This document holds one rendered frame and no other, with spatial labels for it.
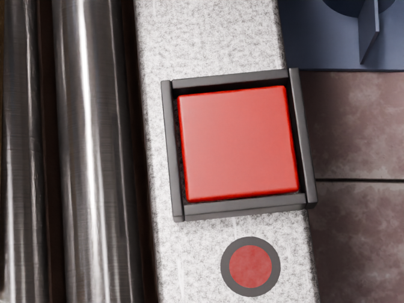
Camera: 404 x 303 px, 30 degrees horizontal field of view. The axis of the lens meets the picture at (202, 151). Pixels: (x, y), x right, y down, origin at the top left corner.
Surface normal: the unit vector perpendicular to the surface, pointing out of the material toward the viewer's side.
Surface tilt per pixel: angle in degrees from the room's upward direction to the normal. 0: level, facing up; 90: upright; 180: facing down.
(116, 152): 41
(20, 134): 32
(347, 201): 0
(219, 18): 0
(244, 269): 0
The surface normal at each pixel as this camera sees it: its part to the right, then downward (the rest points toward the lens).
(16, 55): 0.51, -0.29
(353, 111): -0.01, -0.29
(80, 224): -0.39, -0.22
